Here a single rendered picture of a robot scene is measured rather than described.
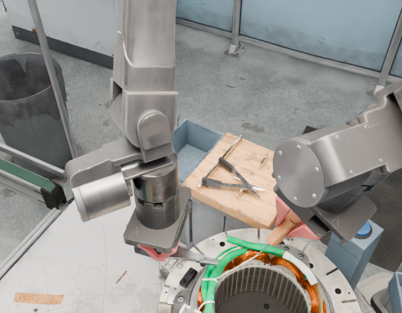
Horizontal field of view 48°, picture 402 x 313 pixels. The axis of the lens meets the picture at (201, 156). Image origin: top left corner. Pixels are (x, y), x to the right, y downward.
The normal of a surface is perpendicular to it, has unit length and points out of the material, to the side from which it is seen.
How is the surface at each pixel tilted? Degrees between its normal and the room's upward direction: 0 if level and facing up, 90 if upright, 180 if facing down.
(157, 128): 70
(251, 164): 0
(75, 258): 0
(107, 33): 90
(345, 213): 20
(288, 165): 79
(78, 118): 0
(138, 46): 60
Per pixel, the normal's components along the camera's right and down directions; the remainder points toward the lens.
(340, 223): 0.31, -0.54
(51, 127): 0.72, 0.53
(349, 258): -0.73, 0.48
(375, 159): 0.37, -0.26
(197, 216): -0.54, 0.60
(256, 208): 0.00, -0.70
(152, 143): 0.40, 0.37
